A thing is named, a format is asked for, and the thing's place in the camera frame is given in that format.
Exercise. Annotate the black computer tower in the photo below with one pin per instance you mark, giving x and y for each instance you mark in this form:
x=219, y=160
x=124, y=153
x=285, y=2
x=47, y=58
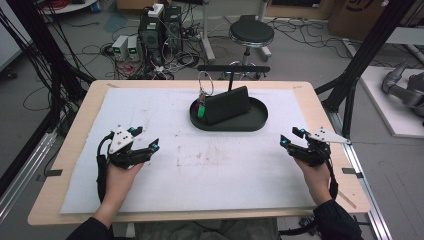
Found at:
x=173, y=28
x=151, y=36

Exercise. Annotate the white power strip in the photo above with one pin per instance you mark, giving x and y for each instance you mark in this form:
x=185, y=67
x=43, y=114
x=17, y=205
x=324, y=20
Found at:
x=155, y=10

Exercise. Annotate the grey power supply unit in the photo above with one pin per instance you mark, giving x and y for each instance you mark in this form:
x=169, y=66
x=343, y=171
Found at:
x=133, y=48
x=120, y=46

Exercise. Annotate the wooden table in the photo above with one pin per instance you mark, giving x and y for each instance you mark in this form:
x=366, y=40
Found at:
x=50, y=200

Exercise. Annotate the white table mat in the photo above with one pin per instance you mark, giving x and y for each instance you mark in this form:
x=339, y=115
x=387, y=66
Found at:
x=200, y=186

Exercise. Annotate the white metal stand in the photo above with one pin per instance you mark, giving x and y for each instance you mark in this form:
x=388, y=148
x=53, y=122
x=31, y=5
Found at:
x=207, y=36

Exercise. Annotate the black tape strip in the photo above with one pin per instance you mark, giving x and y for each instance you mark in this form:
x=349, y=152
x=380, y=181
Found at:
x=53, y=173
x=350, y=171

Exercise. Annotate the person's left hand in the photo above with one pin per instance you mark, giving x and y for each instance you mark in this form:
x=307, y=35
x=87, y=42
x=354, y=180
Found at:
x=116, y=186

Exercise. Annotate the cardboard box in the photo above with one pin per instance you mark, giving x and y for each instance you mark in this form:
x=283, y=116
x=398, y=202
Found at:
x=360, y=16

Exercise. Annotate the black metal frame post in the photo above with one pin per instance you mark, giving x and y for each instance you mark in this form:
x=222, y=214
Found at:
x=363, y=56

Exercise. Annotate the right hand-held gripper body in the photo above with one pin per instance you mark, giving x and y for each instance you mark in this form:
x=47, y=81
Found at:
x=315, y=150

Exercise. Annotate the person's right hand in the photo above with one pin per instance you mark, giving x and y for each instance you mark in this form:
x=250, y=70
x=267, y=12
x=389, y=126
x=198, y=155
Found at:
x=316, y=181

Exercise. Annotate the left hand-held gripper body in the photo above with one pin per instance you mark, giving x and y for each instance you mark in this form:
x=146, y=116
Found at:
x=125, y=155

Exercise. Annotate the black oval tray with hanger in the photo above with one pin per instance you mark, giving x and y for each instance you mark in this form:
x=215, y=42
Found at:
x=256, y=116

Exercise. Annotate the black round stool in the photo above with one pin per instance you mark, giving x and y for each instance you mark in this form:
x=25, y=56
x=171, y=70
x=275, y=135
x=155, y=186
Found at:
x=251, y=33

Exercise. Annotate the white platform board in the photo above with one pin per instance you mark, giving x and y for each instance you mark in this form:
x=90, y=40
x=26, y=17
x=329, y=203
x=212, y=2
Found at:
x=380, y=110

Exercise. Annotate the person's legs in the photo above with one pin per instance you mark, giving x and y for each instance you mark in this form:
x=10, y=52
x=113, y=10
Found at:
x=206, y=231

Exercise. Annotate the black wallet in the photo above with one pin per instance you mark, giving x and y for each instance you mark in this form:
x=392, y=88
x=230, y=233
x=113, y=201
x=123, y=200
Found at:
x=226, y=105

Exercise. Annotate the aluminium rail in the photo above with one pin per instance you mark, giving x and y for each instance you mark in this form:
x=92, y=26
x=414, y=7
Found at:
x=363, y=186
x=23, y=173

